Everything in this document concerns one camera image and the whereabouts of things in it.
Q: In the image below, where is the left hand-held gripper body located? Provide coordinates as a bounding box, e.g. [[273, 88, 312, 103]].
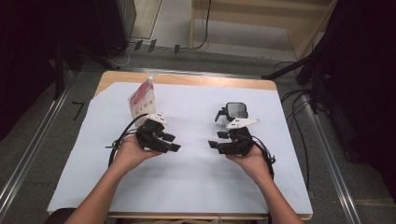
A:
[[135, 112, 169, 152]]

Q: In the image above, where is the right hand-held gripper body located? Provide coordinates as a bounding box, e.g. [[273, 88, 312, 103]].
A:
[[226, 117, 262, 157]]

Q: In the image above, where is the red and white sugar pouch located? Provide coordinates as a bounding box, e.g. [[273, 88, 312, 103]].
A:
[[128, 74, 157, 129]]

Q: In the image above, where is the person's right hand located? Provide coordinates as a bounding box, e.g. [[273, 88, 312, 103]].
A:
[[225, 144, 275, 185]]

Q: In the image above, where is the person's left hand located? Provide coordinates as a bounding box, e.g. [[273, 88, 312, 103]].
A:
[[113, 134, 163, 175]]

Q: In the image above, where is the white paper sheet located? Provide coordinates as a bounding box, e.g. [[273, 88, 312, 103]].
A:
[[47, 81, 313, 216]]

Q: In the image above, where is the wooden table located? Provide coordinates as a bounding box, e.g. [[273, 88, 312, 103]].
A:
[[46, 70, 314, 221]]

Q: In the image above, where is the black tripod stand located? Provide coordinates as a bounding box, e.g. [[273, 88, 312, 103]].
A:
[[261, 46, 331, 115]]

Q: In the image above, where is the black metal stand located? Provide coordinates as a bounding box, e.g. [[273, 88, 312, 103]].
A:
[[52, 40, 120, 101]]

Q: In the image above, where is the dark cabinet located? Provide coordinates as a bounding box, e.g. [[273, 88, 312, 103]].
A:
[[92, 0, 137, 59]]

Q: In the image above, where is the dark round stool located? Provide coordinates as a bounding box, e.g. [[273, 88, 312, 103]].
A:
[[45, 207, 78, 224]]

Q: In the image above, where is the dark curtain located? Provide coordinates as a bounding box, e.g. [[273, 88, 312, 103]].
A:
[[0, 0, 97, 141], [323, 0, 396, 203]]

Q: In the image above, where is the left hand-held gripper cable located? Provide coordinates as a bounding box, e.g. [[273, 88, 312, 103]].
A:
[[106, 113, 149, 169]]

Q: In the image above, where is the hand-held gripper cable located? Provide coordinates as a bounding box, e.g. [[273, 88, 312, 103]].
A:
[[251, 134, 276, 181], [106, 113, 149, 169]]

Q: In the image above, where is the right hand-held gripper cable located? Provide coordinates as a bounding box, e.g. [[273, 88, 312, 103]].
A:
[[251, 134, 276, 181]]

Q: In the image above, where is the black floor cable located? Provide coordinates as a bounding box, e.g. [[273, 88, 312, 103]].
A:
[[273, 60, 312, 190]]

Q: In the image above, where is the metal floor rail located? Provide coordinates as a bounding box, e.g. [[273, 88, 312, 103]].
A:
[[120, 66, 262, 79], [0, 74, 74, 218], [306, 92, 362, 224]]

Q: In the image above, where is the white floor cable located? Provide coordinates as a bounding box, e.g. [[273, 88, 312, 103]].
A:
[[106, 43, 132, 68]]

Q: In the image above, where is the hanging black cable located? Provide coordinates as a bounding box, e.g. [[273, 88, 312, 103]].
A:
[[190, 0, 213, 50]]

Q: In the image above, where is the light wooden frame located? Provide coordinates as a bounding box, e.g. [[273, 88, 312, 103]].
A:
[[189, 0, 339, 60]]

